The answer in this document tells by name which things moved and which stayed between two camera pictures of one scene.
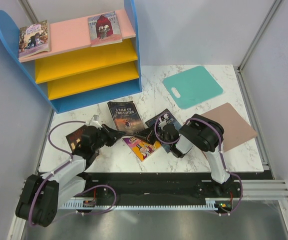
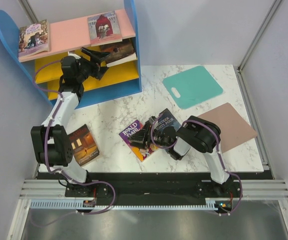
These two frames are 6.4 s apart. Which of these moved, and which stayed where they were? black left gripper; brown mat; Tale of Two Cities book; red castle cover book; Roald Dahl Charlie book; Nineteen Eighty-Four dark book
Moved: black left gripper; Tale of Two Cities book
Stayed: red castle cover book; brown mat; Nineteen Eighty-Four dark book; Roald Dahl Charlie book
